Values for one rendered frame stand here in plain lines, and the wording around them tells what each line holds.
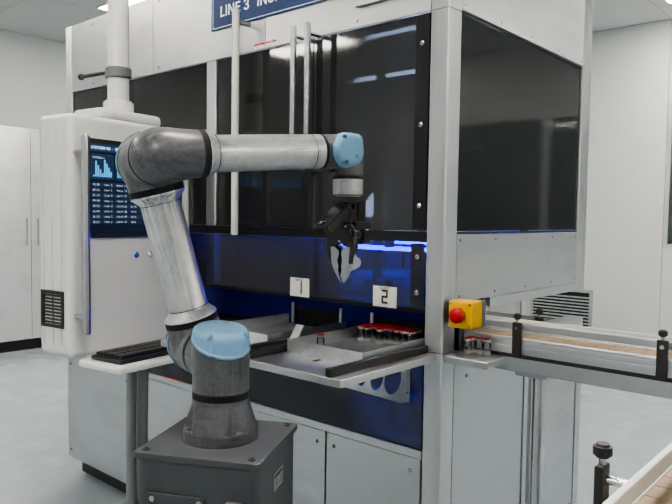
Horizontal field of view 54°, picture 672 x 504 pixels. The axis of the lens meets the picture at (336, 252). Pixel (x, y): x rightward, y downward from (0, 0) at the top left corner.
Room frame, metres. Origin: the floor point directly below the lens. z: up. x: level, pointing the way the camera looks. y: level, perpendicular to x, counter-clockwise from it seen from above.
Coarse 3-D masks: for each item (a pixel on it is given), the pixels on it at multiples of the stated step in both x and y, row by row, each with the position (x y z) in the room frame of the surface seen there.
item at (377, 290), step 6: (378, 288) 1.91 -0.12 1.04; (384, 288) 1.90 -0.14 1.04; (390, 288) 1.88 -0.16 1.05; (396, 288) 1.87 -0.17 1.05; (378, 294) 1.91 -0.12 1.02; (384, 294) 1.90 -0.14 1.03; (390, 294) 1.88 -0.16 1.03; (396, 294) 1.87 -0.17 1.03; (378, 300) 1.91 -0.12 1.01; (384, 300) 1.90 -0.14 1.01; (390, 300) 1.88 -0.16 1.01; (396, 300) 1.87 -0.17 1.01; (384, 306) 1.90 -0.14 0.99; (390, 306) 1.88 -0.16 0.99; (396, 306) 1.87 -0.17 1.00
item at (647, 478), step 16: (608, 448) 0.72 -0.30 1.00; (608, 464) 0.73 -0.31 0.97; (656, 464) 0.75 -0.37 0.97; (608, 480) 0.72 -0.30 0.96; (624, 480) 0.71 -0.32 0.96; (640, 480) 0.70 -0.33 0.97; (656, 480) 0.79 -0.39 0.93; (608, 496) 0.73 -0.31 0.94; (624, 496) 0.66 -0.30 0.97; (640, 496) 0.75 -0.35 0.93; (656, 496) 0.75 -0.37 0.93
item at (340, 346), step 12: (312, 336) 1.85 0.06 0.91; (324, 336) 1.89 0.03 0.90; (336, 336) 1.93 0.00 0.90; (348, 336) 1.98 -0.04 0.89; (288, 348) 1.78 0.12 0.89; (300, 348) 1.75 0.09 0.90; (312, 348) 1.72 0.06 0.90; (324, 348) 1.70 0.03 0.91; (336, 348) 1.67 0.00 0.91; (348, 348) 1.83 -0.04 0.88; (360, 348) 1.83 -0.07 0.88; (372, 348) 1.83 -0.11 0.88; (384, 348) 1.68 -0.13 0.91; (396, 348) 1.72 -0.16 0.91; (336, 360) 1.67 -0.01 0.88; (348, 360) 1.64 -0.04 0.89
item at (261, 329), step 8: (240, 320) 2.10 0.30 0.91; (248, 320) 2.12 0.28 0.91; (256, 320) 2.15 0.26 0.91; (264, 320) 2.18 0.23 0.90; (272, 320) 2.20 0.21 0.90; (280, 320) 2.23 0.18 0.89; (288, 320) 2.26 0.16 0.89; (248, 328) 2.12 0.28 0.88; (256, 328) 2.14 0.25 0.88; (264, 328) 2.14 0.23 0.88; (272, 328) 2.14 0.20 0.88; (280, 328) 2.14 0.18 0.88; (288, 328) 2.15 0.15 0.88; (304, 328) 1.96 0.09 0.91; (312, 328) 1.98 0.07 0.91; (320, 328) 2.00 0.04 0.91; (328, 328) 2.03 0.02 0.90; (336, 328) 2.06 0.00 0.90; (256, 336) 1.87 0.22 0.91; (264, 336) 1.85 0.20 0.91; (272, 336) 1.85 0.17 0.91; (280, 336) 1.88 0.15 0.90; (288, 336) 1.90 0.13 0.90
